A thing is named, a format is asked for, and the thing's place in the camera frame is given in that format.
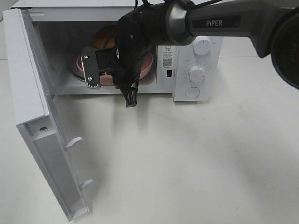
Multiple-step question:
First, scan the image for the glass microwave turntable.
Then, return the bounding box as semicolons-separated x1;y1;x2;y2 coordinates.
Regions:
68;65;85;82

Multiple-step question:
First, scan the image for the white microwave knob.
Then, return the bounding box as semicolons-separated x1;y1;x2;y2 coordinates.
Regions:
192;36;212;55
188;66;206;83

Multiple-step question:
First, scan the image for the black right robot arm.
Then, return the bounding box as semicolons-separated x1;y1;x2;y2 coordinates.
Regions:
96;0;299;107

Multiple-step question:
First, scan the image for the white microwave oven body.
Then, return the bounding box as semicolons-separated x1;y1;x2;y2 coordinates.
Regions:
10;0;223;101

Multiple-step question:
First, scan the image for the round white door button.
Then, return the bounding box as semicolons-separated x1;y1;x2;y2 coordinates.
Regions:
185;87;200;98

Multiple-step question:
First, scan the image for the pink round plate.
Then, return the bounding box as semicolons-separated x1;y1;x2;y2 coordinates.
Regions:
76;53;154;86

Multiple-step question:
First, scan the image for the burger with lettuce and cheese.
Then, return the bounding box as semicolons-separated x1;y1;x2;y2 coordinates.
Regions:
93;25;117;49

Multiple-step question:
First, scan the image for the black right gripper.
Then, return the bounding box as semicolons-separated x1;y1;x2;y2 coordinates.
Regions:
95;44;152;107

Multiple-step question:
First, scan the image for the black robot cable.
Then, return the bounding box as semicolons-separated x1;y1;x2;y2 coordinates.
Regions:
102;0;225;49

